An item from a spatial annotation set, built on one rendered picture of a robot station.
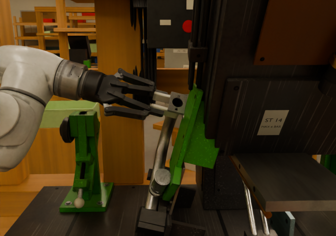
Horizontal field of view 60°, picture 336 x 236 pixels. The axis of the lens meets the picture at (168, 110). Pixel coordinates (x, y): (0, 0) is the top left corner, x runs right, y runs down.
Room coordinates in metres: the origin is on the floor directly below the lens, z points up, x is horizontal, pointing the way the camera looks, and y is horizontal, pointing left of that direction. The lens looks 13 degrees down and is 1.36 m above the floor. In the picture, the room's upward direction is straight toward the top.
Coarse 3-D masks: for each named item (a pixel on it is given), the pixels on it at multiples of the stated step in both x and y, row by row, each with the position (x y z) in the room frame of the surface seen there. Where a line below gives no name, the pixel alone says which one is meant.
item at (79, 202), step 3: (78, 189) 0.73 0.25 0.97; (81, 189) 0.73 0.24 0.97; (78, 192) 0.72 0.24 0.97; (81, 192) 0.72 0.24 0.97; (78, 195) 0.72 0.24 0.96; (81, 195) 0.72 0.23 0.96; (78, 198) 0.71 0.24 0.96; (81, 198) 0.71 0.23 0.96; (75, 201) 0.70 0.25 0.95; (78, 201) 0.70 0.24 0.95; (81, 201) 0.70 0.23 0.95; (75, 204) 0.70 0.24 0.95; (78, 204) 0.70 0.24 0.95; (81, 204) 0.70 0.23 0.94; (78, 207) 0.70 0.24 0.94
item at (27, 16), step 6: (24, 12) 10.32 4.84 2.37; (30, 12) 10.33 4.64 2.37; (42, 12) 10.35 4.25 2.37; (48, 12) 10.36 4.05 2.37; (54, 12) 10.37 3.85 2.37; (24, 18) 10.32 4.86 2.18; (30, 18) 10.33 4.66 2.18; (54, 18) 10.37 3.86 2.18; (24, 30) 10.32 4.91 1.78; (30, 30) 10.33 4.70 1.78; (36, 30) 10.34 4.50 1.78; (48, 30) 10.36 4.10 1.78
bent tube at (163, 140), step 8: (176, 96) 0.69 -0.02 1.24; (184, 96) 0.70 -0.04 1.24; (168, 104) 0.68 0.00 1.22; (176, 104) 0.72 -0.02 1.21; (184, 104) 0.68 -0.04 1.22; (176, 112) 0.67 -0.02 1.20; (168, 120) 0.73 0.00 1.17; (168, 128) 0.74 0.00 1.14; (160, 136) 0.75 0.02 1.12; (168, 136) 0.74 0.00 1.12; (160, 144) 0.74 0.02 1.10; (168, 144) 0.75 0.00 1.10; (160, 152) 0.72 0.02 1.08; (160, 160) 0.70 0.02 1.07; (152, 168) 0.70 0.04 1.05; (152, 176) 0.67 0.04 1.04; (152, 200) 0.62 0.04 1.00; (152, 208) 0.61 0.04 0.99
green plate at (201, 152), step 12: (192, 96) 0.62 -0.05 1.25; (192, 108) 0.57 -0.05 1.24; (192, 120) 0.57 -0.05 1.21; (180, 132) 0.64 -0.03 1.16; (192, 132) 0.59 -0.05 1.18; (180, 144) 0.59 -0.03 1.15; (192, 144) 0.59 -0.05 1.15; (204, 144) 0.59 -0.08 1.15; (180, 156) 0.57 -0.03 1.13; (192, 156) 0.59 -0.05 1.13; (204, 156) 0.59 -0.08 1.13; (216, 156) 0.59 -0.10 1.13
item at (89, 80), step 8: (88, 72) 0.68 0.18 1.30; (96, 72) 0.69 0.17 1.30; (88, 80) 0.66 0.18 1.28; (96, 80) 0.67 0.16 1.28; (104, 80) 0.70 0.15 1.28; (88, 88) 0.66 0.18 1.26; (96, 88) 0.66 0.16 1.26; (104, 88) 0.69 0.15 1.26; (112, 88) 0.69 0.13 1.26; (120, 88) 0.70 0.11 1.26; (88, 96) 0.67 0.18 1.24; (96, 96) 0.67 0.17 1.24; (104, 96) 0.67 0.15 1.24; (112, 96) 0.68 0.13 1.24
